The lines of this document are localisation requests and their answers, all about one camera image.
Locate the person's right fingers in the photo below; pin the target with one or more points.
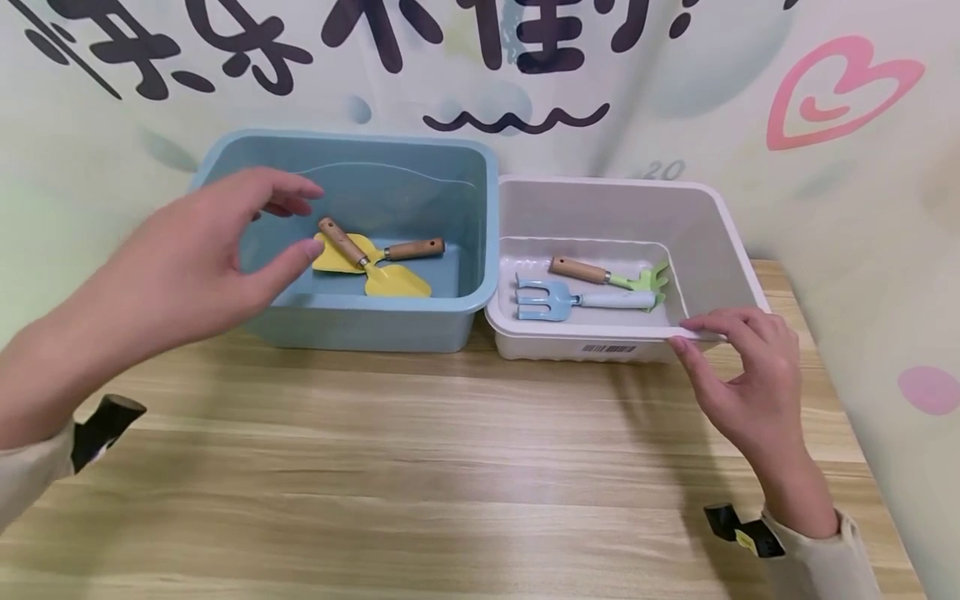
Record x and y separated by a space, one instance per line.
772 321

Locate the person's left index finger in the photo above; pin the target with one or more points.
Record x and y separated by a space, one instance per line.
281 182

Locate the person's left forearm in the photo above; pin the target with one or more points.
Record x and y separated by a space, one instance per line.
34 400

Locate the person's right forearm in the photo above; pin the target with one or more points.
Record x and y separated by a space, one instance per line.
814 533

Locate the person's right index finger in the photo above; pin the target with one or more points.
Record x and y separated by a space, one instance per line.
716 319

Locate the person's right thumb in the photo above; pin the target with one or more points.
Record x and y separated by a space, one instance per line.
694 367

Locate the person's right hand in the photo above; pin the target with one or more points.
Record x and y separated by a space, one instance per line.
757 383

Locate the person's left hand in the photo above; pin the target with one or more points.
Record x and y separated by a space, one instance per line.
180 275

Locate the white plastic bin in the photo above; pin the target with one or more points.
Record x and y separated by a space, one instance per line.
600 212

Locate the blue plastic bin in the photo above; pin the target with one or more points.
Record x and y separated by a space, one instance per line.
405 196

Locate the person's left fingers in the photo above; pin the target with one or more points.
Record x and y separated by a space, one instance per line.
289 208

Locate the person's left thumb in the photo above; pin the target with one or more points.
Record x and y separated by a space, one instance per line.
289 265

